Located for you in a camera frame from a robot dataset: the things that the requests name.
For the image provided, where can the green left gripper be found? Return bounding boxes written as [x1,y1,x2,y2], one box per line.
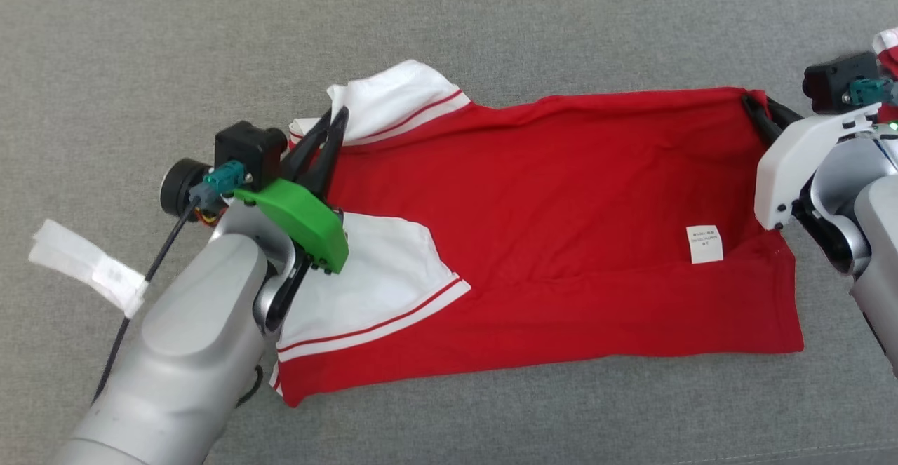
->
[233,105,350,325]

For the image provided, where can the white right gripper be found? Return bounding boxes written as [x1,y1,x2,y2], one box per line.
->
[741,94,886,233]

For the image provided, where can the red shorts white side stripe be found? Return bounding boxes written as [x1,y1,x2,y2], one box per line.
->
[872,27,898,105]

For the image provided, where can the red Bulls jersey white sleeves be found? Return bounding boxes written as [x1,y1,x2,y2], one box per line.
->
[269,59,806,409]

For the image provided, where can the grey fabric sofa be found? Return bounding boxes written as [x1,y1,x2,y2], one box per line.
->
[0,0,898,465]

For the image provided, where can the white tape label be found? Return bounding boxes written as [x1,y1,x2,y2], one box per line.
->
[28,218,150,321]

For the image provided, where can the black right cable teal plug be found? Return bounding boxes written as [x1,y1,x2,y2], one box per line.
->
[847,77,898,109]

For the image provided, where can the black cable teal plug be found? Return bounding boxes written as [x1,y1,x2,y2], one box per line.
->
[90,161,248,404]
[847,77,898,109]

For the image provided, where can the black left cable teal plug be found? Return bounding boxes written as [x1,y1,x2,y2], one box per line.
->
[90,161,248,404]

